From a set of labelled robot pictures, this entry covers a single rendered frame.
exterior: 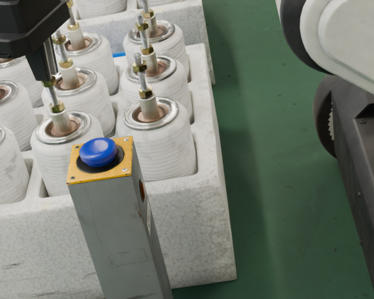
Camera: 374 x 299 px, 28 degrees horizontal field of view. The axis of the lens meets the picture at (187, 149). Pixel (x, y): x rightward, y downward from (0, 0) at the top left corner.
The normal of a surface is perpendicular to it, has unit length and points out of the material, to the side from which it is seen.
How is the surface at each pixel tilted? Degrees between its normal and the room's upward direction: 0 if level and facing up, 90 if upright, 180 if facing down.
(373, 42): 90
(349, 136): 46
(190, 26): 90
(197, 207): 90
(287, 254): 0
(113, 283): 90
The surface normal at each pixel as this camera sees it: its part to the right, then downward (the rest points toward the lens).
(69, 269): 0.04, 0.58
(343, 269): -0.16, -0.80
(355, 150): -0.82, -0.46
